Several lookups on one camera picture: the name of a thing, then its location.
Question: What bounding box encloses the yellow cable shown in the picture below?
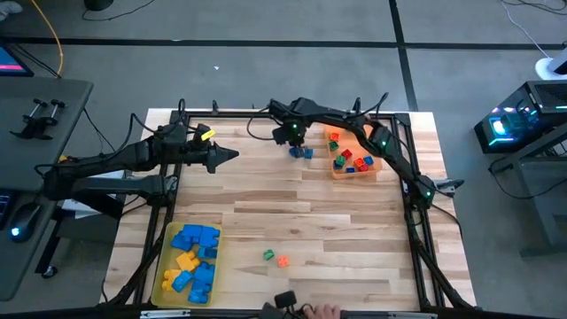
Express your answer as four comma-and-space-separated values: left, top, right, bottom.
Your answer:
28, 0, 65, 80

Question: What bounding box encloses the black lit desktop computer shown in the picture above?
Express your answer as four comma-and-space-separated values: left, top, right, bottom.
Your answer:
473, 79, 567, 155

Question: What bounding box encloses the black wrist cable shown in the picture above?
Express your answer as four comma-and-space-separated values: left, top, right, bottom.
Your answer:
128, 97, 187, 135
245, 107, 279, 143

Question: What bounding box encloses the black floor cable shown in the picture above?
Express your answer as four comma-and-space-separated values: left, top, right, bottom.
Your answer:
82, 0, 157, 22

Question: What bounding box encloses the black double clamp bracket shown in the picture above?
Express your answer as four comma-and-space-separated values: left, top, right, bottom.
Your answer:
9, 97, 66, 142

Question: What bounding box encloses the white round device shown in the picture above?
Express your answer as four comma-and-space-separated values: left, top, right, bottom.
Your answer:
534, 42, 567, 81

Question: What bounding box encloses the silver metal bracket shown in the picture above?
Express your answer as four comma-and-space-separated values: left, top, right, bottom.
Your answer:
387, 311, 439, 319
139, 309, 191, 319

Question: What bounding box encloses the person's hand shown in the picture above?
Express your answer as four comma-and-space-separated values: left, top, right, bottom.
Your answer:
303, 303, 342, 319

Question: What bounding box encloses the black computer mouse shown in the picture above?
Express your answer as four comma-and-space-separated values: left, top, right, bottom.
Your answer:
8, 202, 42, 244

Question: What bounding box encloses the computer monitor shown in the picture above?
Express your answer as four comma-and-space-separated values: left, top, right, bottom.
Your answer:
0, 42, 35, 79

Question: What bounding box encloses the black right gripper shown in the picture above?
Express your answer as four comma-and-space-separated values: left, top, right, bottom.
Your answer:
271, 121, 308, 152

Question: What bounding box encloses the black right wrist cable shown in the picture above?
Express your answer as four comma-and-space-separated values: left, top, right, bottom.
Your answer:
245, 107, 279, 143

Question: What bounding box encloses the white floor cable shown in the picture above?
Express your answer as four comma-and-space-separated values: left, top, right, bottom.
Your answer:
500, 0, 553, 58

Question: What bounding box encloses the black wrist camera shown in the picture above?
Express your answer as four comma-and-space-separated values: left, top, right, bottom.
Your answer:
268, 99, 294, 121
192, 123, 213, 143

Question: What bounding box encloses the white paper sheet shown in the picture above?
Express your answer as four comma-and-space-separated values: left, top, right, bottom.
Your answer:
61, 170, 129, 221

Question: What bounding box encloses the large yellow block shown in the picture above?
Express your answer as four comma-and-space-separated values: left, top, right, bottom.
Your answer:
161, 268, 181, 292
175, 251, 201, 273

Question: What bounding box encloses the black desk support beam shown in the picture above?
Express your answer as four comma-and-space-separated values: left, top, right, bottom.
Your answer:
66, 194, 125, 221

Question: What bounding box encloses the dark grey desk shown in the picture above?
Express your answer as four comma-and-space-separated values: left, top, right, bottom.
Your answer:
0, 77, 94, 302

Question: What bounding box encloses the grey side table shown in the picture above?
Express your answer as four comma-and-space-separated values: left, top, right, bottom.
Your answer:
489, 121, 567, 258

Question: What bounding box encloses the black metal table frame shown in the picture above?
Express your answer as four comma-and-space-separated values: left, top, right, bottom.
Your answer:
99, 110, 475, 311

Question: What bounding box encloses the grey shoe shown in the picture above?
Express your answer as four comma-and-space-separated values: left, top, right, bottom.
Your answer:
0, 0, 23, 21

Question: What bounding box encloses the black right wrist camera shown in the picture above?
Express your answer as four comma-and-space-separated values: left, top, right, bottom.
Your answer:
268, 99, 294, 121

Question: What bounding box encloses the translucent yellow plastic bin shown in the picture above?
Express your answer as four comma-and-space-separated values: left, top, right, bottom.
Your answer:
150, 221, 223, 309

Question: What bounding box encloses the black round stand base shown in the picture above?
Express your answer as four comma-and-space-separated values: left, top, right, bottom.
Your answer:
82, 0, 114, 12

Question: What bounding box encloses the translucent orange plastic bin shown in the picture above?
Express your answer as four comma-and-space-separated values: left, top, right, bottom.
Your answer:
326, 125, 384, 181

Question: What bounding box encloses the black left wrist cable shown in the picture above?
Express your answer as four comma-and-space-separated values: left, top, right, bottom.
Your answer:
128, 97, 187, 135

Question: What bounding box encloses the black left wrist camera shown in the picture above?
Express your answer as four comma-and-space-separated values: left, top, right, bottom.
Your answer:
192, 123, 213, 143

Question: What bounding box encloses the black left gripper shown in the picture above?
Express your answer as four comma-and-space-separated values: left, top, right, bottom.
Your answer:
175, 132, 241, 175

